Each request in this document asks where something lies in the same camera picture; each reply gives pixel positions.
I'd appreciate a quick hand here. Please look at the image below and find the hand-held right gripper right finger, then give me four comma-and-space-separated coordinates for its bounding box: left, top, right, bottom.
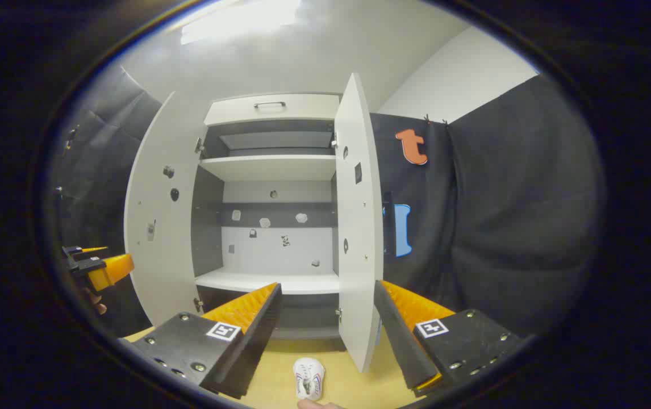
373, 279, 525, 398

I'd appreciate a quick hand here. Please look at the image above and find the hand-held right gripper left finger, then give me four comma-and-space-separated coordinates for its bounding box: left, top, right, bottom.
118, 282, 282, 400

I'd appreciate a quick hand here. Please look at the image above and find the white cabinet door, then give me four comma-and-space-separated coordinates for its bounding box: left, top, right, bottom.
124, 91, 207, 328
334, 73, 384, 374

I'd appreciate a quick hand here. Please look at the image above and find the white canvas shoe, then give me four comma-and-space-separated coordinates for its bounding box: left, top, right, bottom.
293, 357, 326, 402

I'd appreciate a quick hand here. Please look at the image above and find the white shoe cabinet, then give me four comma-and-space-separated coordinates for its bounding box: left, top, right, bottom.
124, 73, 384, 374

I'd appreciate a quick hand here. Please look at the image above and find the white cabinet shelf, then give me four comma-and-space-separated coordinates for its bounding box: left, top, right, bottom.
199, 155, 337, 182
195, 270, 341, 295

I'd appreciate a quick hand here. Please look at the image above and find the black backdrop cloth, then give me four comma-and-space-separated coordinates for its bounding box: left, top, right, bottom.
53, 67, 607, 339

